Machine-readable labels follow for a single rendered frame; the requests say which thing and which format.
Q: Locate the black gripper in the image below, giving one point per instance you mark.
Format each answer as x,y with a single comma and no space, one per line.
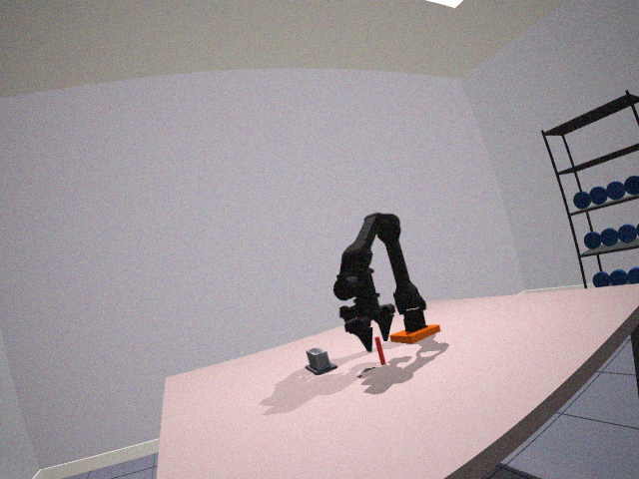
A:
369,310

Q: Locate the red peg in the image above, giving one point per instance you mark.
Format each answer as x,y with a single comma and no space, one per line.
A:
380,350

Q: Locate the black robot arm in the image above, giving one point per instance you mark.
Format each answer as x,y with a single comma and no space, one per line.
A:
354,277

